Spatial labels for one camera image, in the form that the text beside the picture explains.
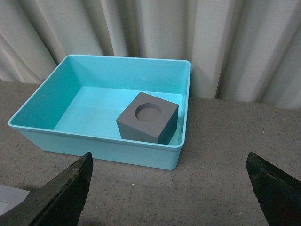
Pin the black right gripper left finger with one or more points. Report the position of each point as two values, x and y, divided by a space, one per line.
60 202

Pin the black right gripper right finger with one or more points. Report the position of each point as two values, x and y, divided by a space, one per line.
278 193

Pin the gray cube square hole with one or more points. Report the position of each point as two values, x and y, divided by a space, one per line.
11 197

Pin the gray cube round hole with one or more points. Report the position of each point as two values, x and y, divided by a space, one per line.
149 119

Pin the blue plastic box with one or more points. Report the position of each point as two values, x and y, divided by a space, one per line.
74 110

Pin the white curtain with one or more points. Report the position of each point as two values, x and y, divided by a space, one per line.
240 50

